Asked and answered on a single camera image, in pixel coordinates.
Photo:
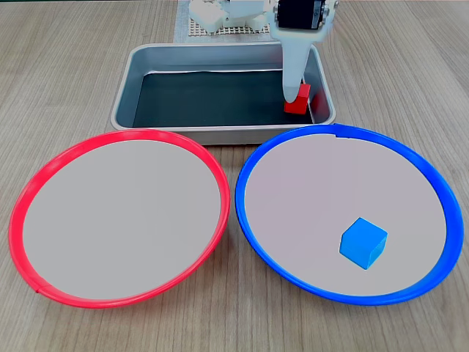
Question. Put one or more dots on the red cube block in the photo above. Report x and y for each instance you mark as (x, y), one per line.
(302, 102)

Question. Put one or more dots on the blue cube block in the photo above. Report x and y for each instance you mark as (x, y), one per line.
(362, 243)

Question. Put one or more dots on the black tray liner mat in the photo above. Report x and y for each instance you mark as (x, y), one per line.
(220, 99)

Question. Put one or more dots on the silver metal tray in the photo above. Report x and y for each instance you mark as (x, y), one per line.
(124, 110)

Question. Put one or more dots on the beige mesh mat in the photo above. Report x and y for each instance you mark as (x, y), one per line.
(234, 31)

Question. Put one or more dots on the grey cloth mat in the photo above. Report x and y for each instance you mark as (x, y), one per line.
(180, 25)

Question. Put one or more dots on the blue-rimmed round dish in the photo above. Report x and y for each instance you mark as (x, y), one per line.
(311, 190)

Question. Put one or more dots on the red-rimmed round dish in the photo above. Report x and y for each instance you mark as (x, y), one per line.
(121, 220)

